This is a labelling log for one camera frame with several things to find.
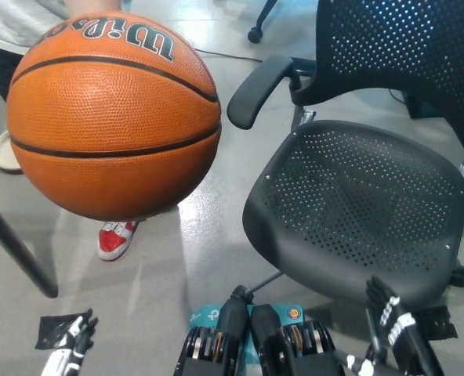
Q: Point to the beige paper plate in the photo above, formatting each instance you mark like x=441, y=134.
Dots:
x=2, y=156

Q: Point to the orange Wilson basketball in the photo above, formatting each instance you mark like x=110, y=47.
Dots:
x=114, y=117

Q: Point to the black perforated office chair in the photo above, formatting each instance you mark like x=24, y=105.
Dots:
x=353, y=203

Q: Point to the black chair caster leg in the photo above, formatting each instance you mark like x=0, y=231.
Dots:
x=257, y=34

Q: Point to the black slanted table leg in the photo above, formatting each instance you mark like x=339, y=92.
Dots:
x=20, y=250

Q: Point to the robot right hand white black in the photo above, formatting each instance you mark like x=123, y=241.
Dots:
x=402, y=325

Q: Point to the teal TP-Link box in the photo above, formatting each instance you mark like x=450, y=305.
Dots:
x=208, y=315

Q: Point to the person left hand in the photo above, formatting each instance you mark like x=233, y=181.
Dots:
x=93, y=7

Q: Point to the red white sneaker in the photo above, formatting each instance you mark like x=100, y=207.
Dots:
x=114, y=241

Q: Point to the person gray shirt black trousers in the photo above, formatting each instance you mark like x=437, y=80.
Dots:
x=4, y=19

